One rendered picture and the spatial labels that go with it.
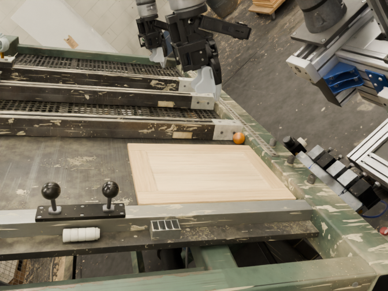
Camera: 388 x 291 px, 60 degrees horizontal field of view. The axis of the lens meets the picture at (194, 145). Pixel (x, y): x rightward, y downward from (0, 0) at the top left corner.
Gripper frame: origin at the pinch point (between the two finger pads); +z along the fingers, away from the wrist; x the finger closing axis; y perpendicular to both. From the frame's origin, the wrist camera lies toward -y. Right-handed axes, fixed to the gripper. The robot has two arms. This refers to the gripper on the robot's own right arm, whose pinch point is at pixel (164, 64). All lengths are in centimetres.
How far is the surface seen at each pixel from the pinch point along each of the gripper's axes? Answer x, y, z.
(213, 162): 40.3, 9.7, 27.2
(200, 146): 28.7, 7.3, 26.3
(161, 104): -18.6, -2.9, 23.9
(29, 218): 52, 68, 8
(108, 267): -124, 40, 200
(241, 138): 29.9, -12.1, 31.1
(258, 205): 69, 16, 26
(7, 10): -509, -9, -15
